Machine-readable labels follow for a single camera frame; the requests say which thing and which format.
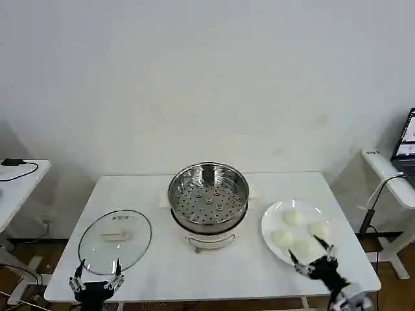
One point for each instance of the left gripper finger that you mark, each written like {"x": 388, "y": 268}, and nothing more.
{"x": 76, "y": 278}
{"x": 117, "y": 275}

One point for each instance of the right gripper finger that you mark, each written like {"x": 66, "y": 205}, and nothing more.
{"x": 300, "y": 264}
{"x": 325, "y": 247}

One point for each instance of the white steamed bun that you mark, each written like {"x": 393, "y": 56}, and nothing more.
{"x": 320, "y": 228}
{"x": 293, "y": 217}
{"x": 304, "y": 248}
{"x": 281, "y": 238}

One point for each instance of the round glass lid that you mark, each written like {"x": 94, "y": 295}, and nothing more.
{"x": 97, "y": 249}

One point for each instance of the white side desk with label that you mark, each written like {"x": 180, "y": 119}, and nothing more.
{"x": 389, "y": 181}

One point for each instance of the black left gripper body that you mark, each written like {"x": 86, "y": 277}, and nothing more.
{"x": 94, "y": 293}

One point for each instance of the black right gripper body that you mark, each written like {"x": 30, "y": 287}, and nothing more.
{"x": 327, "y": 273}

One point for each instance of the white round plate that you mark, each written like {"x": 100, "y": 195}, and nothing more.
{"x": 275, "y": 220}

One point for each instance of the white electric pot base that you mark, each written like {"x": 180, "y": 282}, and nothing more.
{"x": 210, "y": 239}

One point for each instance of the white wall socket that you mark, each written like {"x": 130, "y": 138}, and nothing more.
{"x": 48, "y": 223}

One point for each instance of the steel perforated steamer basket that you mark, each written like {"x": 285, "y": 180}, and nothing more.
{"x": 209, "y": 202}

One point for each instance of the black open laptop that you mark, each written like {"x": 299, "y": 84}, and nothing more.
{"x": 405, "y": 152}

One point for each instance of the black power adapter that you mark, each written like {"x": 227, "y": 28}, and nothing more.
{"x": 12, "y": 161}

